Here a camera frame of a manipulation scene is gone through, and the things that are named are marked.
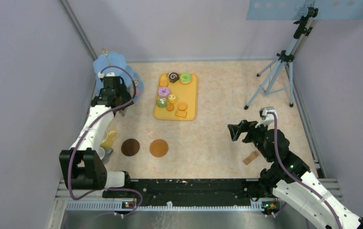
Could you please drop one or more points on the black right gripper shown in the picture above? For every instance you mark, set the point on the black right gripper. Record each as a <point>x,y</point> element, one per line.
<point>244,126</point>

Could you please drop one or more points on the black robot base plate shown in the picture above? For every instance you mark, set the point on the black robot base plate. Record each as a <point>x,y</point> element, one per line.
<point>192,192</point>

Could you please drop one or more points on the round orange biscuit lower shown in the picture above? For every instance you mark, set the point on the round orange biscuit lower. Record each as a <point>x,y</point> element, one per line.
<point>170,107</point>

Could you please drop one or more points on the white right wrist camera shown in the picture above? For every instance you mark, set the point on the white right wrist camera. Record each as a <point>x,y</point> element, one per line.
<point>268,115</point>

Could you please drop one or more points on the blue three-tier cake stand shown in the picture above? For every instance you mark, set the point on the blue three-tier cake stand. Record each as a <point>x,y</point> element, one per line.
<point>114,58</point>

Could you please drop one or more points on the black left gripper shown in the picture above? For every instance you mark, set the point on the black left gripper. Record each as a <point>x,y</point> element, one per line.
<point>125,92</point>

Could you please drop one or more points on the round orange biscuit top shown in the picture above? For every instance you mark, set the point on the round orange biscuit top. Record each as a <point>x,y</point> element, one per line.
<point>163,83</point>

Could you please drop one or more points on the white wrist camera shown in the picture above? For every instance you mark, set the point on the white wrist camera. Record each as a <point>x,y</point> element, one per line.
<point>268,115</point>
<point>103,75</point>

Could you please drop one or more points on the yellow cream puff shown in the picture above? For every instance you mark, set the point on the yellow cream puff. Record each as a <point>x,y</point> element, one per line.
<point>172,99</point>

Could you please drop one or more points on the green frosted donut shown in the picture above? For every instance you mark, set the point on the green frosted donut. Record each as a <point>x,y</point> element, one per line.
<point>185,78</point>

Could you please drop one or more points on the blue camera tripod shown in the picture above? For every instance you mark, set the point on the blue camera tripod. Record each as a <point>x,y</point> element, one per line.
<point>284,60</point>

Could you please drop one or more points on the light brown round coaster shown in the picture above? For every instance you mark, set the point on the light brown round coaster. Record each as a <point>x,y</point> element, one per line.
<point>158,148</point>

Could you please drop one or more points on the chocolate swirl roll cake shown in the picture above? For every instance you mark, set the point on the chocolate swirl roll cake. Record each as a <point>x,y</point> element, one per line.
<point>173,77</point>

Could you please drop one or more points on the grey handled mug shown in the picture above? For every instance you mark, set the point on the grey handled mug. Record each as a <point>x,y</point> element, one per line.
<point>104,154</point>

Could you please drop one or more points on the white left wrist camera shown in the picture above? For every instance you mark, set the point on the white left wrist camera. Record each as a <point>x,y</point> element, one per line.
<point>103,75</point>

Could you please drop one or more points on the round orange biscuit right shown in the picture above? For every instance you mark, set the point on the round orange biscuit right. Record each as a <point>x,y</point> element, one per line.
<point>182,106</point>

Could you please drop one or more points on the green cream puff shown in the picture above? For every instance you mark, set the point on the green cream puff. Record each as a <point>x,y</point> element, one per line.
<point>162,102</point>

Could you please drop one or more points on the yellow handled cream mug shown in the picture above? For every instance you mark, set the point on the yellow handled cream mug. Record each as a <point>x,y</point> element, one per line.
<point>108,139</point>

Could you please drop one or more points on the small wooden block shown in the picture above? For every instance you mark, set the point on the small wooden block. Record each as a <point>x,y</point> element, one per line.
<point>253,155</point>

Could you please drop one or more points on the chocolate drizzle sprinkle donut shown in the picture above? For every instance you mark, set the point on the chocolate drizzle sprinkle donut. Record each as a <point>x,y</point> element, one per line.
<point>131,88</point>

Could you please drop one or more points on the square orange biscuit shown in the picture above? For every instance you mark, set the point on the square orange biscuit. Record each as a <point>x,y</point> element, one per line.
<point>180,113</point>

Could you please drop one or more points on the purple sprinkled donut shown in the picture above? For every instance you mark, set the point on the purple sprinkled donut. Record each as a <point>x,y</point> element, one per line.
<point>163,92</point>

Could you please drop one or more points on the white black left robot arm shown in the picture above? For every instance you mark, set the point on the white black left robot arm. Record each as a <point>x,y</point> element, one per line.
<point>81,165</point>

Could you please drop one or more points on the yellow serving tray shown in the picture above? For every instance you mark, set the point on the yellow serving tray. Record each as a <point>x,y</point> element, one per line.
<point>186,92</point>

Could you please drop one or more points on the dark brown round coaster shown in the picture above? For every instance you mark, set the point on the dark brown round coaster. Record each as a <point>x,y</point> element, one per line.
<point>130,147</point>

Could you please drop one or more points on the pink cupcake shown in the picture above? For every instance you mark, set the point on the pink cupcake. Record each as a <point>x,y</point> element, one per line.
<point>137,92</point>

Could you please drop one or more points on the round orange biscuit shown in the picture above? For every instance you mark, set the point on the round orange biscuit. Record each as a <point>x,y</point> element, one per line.
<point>182,106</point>
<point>170,107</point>
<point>163,83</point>

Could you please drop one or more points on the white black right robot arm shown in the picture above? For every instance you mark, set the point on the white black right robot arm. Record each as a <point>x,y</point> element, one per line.
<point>291,180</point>

